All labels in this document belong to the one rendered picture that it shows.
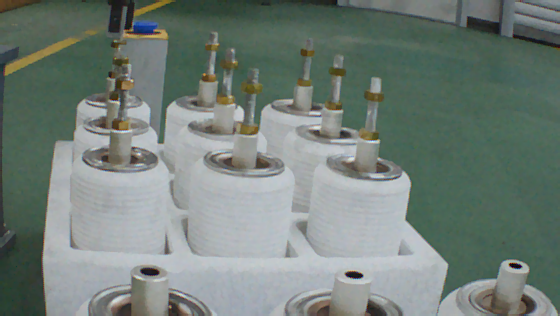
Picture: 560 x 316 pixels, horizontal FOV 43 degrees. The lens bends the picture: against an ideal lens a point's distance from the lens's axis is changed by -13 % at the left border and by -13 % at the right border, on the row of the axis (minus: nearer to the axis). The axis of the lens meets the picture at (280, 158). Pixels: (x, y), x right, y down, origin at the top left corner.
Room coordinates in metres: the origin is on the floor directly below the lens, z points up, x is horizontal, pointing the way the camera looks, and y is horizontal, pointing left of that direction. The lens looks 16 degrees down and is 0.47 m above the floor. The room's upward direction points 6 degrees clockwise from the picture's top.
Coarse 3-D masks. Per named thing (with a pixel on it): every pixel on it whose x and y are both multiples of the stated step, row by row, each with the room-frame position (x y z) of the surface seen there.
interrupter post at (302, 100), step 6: (294, 90) 0.98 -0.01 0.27; (300, 90) 0.97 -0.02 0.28; (306, 90) 0.97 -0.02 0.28; (312, 90) 0.98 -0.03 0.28; (294, 96) 0.98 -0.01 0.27; (300, 96) 0.97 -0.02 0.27; (306, 96) 0.97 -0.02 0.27; (294, 102) 0.98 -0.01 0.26; (300, 102) 0.97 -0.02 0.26; (306, 102) 0.97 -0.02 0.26; (294, 108) 0.97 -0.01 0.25; (300, 108) 0.97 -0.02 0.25; (306, 108) 0.97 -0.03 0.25
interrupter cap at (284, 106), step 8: (272, 104) 0.97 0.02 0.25; (280, 104) 0.98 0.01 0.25; (288, 104) 0.99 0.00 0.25; (312, 104) 1.00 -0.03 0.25; (320, 104) 1.01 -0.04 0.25; (288, 112) 0.95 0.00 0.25; (296, 112) 0.94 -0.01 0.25; (304, 112) 0.95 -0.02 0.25; (312, 112) 0.96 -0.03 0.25; (320, 112) 0.96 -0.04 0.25
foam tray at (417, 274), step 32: (64, 160) 0.89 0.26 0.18; (64, 192) 0.77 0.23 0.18; (64, 224) 0.68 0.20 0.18; (64, 256) 0.61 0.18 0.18; (96, 256) 0.62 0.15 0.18; (128, 256) 0.64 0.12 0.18; (160, 256) 0.65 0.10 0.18; (192, 256) 0.66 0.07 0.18; (288, 256) 0.73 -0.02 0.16; (416, 256) 0.71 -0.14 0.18; (64, 288) 0.60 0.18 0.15; (96, 288) 0.61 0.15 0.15; (192, 288) 0.63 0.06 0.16; (224, 288) 0.64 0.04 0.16; (256, 288) 0.65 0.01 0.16; (288, 288) 0.66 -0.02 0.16; (384, 288) 0.68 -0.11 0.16; (416, 288) 0.69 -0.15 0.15
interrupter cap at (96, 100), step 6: (90, 96) 0.92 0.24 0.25; (96, 96) 0.93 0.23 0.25; (102, 96) 0.93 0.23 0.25; (132, 96) 0.95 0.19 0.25; (90, 102) 0.89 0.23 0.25; (96, 102) 0.90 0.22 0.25; (102, 102) 0.91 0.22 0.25; (132, 102) 0.91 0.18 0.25; (138, 102) 0.91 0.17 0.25; (102, 108) 0.88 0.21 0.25
